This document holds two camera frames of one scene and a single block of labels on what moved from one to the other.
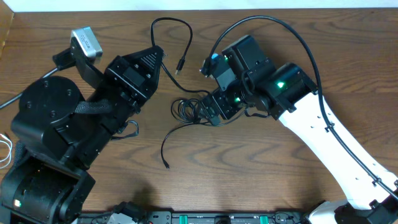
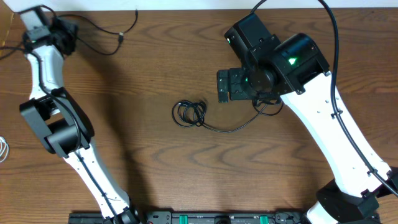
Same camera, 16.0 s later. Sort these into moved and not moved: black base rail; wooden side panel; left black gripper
Moved: left black gripper
Not moved: black base rail; wooden side panel
